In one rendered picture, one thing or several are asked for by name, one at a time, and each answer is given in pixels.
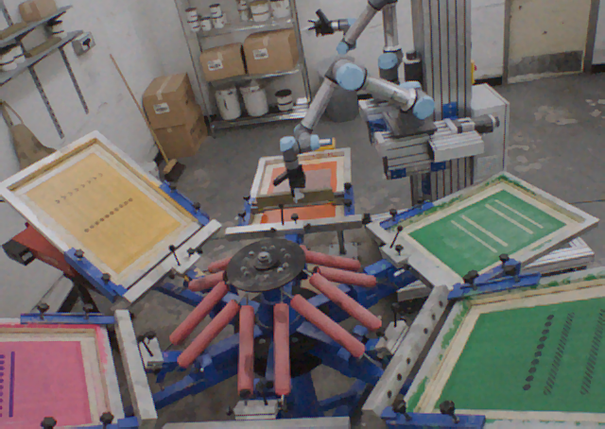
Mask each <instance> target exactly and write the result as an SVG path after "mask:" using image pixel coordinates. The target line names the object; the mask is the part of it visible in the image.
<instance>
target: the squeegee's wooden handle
mask: <svg viewBox="0 0 605 429"><path fill-rule="evenodd" d="M299 192H301V193H302V194H303V195H304V197H303V198H301V199H297V203H305V202H313V201H324V200H328V201H335V197H334V190H333V186H332V187H322V188H313V189H304V190H299ZM256 200H257V204H258V208H259V210H261V208H264V207H266V206H275V205H278V204H279V203H280V202H282V203H283V204H284V205H285V204H294V203H295V201H294V200H293V197H292V195H291V191H285V192H276V193H267V194H266V195H258V196H256Z"/></svg>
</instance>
